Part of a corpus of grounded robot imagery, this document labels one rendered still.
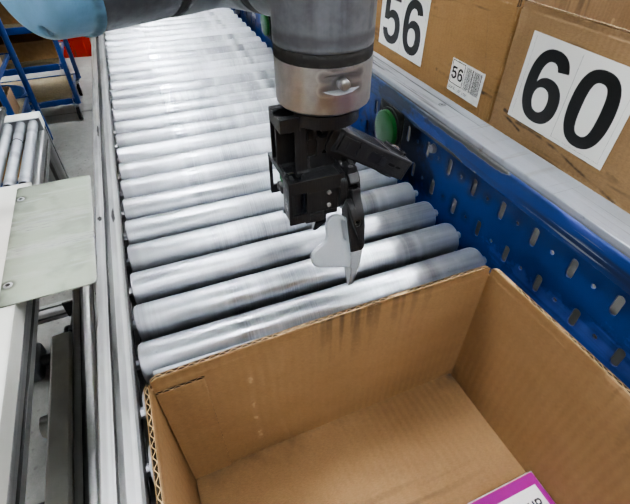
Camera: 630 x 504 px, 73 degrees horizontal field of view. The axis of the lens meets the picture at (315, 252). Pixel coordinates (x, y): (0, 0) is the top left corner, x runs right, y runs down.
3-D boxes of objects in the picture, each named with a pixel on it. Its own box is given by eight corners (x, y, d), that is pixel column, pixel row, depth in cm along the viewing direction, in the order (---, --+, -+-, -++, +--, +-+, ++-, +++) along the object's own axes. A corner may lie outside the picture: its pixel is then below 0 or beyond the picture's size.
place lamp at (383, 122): (370, 138, 84) (374, 104, 80) (376, 137, 85) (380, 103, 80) (388, 155, 79) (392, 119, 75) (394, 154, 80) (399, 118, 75)
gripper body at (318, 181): (270, 195, 51) (261, 95, 43) (336, 180, 53) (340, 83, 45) (291, 233, 46) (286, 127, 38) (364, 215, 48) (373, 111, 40)
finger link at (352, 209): (338, 246, 51) (326, 174, 48) (351, 243, 51) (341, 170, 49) (354, 255, 46) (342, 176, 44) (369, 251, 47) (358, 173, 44)
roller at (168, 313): (120, 303, 57) (118, 320, 53) (449, 216, 71) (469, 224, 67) (131, 334, 59) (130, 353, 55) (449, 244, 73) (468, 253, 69)
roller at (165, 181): (120, 214, 79) (116, 193, 82) (370, 162, 94) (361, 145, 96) (112, 198, 75) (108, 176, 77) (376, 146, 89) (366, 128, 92)
